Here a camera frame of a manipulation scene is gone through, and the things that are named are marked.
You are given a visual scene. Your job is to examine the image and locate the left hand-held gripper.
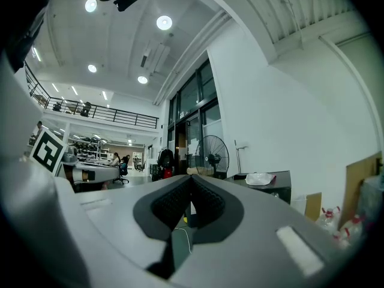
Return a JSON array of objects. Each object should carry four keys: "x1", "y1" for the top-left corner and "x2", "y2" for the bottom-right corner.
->
[{"x1": 29, "y1": 129, "x2": 79, "y2": 178}]

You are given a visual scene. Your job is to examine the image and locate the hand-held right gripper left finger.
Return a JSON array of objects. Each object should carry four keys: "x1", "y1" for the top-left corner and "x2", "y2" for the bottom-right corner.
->
[{"x1": 55, "y1": 174, "x2": 193, "y2": 281}]

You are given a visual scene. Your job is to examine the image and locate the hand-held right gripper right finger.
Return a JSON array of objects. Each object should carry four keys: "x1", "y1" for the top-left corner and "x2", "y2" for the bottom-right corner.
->
[{"x1": 170, "y1": 174, "x2": 358, "y2": 288}]

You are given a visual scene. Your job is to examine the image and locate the black cabinet machine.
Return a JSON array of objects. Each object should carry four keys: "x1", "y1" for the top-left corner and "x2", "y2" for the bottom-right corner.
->
[{"x1": 232, "y1": 170, "x2": 292, "y2": 205}]

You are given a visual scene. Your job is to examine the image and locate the glass entrance door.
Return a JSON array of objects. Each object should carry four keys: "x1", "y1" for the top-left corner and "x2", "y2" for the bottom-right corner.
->
[{"x1": 167, "y1": 58, "x2": 223, "y2": 176}]

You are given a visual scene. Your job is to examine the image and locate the black office chair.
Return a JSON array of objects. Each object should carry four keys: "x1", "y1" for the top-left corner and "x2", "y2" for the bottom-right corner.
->
[{"x1": 118, "y1": 157, "x2": 130, "y2": 185}]

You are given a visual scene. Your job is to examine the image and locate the gray office desk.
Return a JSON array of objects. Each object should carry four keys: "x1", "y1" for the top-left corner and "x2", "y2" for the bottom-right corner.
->
[{"x1": 73, "y1": 160, "x2": 121, "y2": 183}]

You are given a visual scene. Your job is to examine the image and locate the pink detergent pouch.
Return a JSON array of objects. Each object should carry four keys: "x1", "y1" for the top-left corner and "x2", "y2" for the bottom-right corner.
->
[{"x1": 245, "y1": 172, "x2": 276, "y2": 186}]

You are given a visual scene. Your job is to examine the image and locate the small cardboard box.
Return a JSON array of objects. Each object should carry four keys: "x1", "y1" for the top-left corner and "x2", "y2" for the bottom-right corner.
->
[{"x1": 305, "y1": 192, "x2": 322, "y2": 221}]

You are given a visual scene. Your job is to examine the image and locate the clear red-capped plastic bottle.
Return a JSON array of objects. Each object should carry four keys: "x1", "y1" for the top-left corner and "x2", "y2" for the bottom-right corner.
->
[
  {"x1": 314, "y1": 205, "x2": 343, "y2": 230},
  {"x1": 332, "y1": 214, "x2": 367, "y2": 248}
]

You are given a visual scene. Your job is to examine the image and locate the dark hanging clothes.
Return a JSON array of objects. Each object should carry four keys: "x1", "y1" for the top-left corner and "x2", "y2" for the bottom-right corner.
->
[{"x1": 157, "y1": 148, "x2": 175, "y2": 173}]

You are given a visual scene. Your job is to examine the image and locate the metal pole stand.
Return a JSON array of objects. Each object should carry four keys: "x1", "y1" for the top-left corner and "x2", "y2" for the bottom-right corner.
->
[{"x1": 234, "y1": 139, "x2": 249, "y2": 173}]

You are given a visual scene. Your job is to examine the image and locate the black balcony railing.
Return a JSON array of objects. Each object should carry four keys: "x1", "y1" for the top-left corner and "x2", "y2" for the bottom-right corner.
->
[{"x1": 23, "y1": 61, "x2": 159, "y2": 130}]

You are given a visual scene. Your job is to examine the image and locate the closed cardboard box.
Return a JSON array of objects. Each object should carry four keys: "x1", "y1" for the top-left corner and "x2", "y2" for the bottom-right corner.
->
[{"x1": 187, "y1": 166, "x2": 215, "y2": 177}]

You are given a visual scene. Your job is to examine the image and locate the black standing fan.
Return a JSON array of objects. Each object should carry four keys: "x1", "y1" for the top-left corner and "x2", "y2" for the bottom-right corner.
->
[{"x1": 194, "y1": 134, "x2": 230, "y2": 180}]

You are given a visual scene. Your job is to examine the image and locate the large cardboard sheet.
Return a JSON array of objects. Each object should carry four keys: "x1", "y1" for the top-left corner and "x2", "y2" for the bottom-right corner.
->
[{"x1": 338, "y1": 151, "x2": 383, "y2": 230}]

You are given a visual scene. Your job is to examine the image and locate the person's dark shirt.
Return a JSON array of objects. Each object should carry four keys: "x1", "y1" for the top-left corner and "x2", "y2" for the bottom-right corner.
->
[{"x1": 0, "y1": 0, "x2": 58, "y2": 73}]

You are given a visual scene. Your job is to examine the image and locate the clear plastic bag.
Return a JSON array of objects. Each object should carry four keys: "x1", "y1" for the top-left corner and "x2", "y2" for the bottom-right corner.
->
[{"x1": 359, "y1": 175, "x2": 384, "y2": 221}]

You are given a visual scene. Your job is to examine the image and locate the ceiling air conditioner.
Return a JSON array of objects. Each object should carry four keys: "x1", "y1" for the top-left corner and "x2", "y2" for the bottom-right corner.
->
[{"x1": 140, "y1": 39, "x2": 171, "y2": 74}]

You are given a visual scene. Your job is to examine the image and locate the long white cable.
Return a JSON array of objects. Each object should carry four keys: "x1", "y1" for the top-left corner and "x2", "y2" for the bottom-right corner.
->
[{"x1": 175, "y1": 227, "x2": 193, "y2": 254}]

